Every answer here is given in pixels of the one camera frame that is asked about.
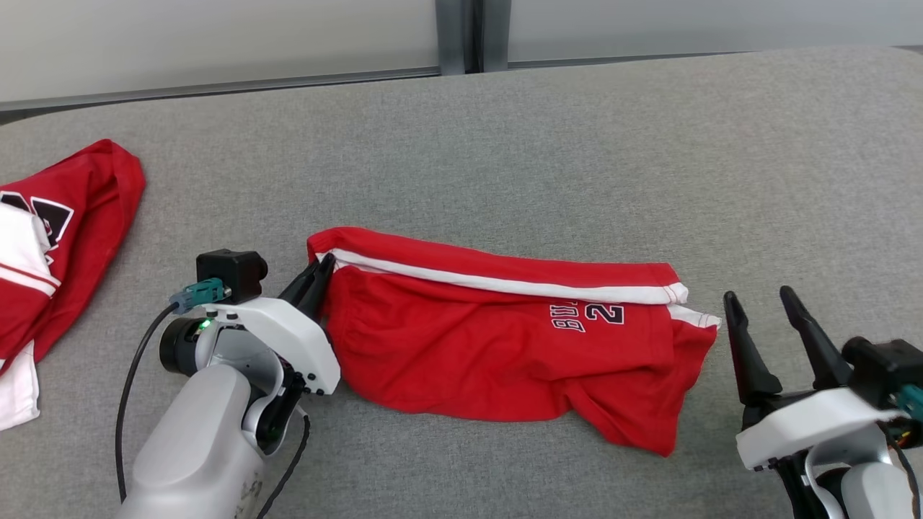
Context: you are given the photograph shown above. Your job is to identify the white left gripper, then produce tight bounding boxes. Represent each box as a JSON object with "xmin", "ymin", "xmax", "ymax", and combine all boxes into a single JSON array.
[{"xmin": 204, "ymin": 253, "xmax": 342, "ymax": 396}]

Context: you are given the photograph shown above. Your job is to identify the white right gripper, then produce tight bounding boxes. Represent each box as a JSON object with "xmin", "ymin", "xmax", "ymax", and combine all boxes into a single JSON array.
[{"xmin": 723, "ymin": 285, "xmax": 899, "ymax": 471}]

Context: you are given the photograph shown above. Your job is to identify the red shorts with white stripes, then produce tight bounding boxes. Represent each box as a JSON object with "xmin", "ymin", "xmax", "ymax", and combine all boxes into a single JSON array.
[{"xmin": 307, "ymin": 226, "xmax": 722, "ymax": 458}]

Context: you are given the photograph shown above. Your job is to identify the red and white basketball jersey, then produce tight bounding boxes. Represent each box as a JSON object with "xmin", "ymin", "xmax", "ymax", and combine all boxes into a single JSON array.
[{"xmin": 0, "ymin": 139, "xmax": 146, "ymax": 432}]

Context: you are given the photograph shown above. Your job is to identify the teal left camera connector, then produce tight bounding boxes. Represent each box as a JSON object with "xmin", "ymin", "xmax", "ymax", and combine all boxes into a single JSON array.
[{"xmin": 170, "ymin": 278, "xmax": 230, "ymax": 314}]

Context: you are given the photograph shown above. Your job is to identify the teal camera connector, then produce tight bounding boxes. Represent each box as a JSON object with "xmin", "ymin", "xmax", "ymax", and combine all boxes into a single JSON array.
[
  {"xmin": 893, "ymin": 384, "xmax": 923, "ymax": 423},
  {"xmin": 170, "ymin": 278, "xmax": 230, "ymax": 314}
]

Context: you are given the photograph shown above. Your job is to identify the teal right camera connector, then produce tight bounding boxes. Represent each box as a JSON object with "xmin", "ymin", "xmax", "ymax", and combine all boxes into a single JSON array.
[{"xmin": 893, "ymin": 384, "xmax": 923, "ymax": 423}]

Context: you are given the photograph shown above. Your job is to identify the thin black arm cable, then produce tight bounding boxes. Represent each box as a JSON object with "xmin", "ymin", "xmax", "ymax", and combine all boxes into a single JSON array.
[
  {"xmin": 115, "ymin": 303, "xmax": 179, "ymax": 502},
  {"xmin": 255, "ymin": 413, "xmax": 312, "ymax": 519}
]

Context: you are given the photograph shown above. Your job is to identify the grey partition post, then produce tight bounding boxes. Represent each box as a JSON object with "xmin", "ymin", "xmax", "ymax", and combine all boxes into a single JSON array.
[{"xmin": 435, "ymin": 0, "xmax": 511, "ymax": 76}]

